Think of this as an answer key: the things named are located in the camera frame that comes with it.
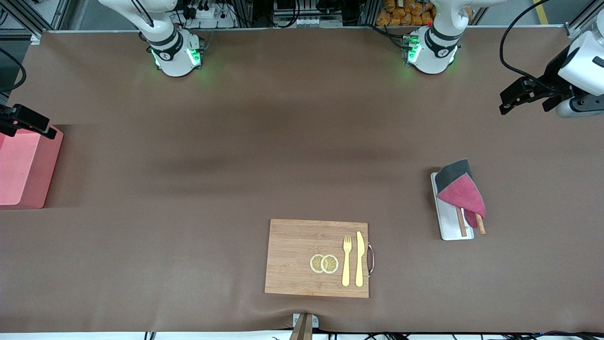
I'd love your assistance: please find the red and grey cloth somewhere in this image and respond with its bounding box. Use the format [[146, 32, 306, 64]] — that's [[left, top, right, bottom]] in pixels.
[[434, 159, 487, 229]]

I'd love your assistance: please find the pink box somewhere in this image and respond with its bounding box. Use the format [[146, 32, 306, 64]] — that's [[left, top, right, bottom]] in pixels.
[[0, 124, 64, 210]]

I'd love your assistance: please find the pile of orange pastries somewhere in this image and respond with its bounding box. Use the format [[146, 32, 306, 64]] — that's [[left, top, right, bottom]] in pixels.
[[376, 0, 436, 27]]

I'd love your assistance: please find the white rectangular tray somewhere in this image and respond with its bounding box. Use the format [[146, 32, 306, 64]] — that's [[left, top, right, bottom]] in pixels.
[[430, 172, 475, 241]]

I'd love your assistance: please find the brown table mat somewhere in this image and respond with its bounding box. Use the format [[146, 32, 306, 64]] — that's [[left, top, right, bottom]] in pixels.
[[0, 27, 604, 334]]

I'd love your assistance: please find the white power strip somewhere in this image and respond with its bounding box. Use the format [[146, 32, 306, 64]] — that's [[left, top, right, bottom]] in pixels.
[[182, 6, 237, 29]]

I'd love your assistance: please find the yellow plastic knife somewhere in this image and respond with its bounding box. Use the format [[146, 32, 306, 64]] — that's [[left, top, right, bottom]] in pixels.
[[355, 231, 365, 288]]

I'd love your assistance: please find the yellow plastic fork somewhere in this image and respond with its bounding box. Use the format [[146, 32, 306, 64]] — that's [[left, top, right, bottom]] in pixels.
[[342, 235, 352, 287]]

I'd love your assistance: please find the aluminium frame rail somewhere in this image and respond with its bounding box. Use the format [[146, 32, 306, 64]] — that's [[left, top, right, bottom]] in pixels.
[[0, 0, 71, 38], [564, 7, 604, 39]]

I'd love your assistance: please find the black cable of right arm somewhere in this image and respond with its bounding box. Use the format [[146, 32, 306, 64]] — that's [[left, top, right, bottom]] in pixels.
[[0, 47, 27, 93]]

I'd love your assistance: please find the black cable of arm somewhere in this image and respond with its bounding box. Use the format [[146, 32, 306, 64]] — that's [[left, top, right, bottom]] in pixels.
[[499, 0, 553, 88], [0, 47, 27, 93]]

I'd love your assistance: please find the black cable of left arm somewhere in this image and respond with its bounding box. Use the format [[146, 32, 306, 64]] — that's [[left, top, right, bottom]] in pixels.
[[499, 0, 553, 88]]

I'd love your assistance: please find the wooden cutting board with handle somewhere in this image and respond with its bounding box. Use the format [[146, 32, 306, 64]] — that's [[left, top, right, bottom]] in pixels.
[[265, 219, 376, 298]]

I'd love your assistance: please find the grey metal bracket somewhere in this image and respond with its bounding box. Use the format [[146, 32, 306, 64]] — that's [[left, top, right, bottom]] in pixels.
[[293, 313, 319, 329]]

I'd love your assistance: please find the aluminium profile post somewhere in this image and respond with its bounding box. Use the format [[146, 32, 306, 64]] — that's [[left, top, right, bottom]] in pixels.
[[289, 314, 313, 340]]

